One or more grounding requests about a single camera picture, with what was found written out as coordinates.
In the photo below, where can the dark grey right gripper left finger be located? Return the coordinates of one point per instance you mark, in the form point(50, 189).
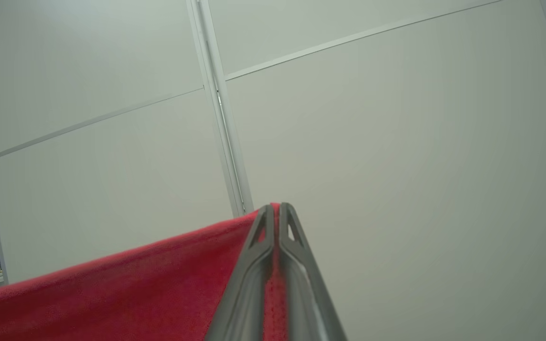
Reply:
point(249, 284)

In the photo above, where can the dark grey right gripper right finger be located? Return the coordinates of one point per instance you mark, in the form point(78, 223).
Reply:
point(306, 293)

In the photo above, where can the red jersey with logo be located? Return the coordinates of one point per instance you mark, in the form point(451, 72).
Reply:
point(135, 293)

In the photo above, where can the grey partition post with slot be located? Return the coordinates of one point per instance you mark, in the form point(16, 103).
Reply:
point(221, 118)

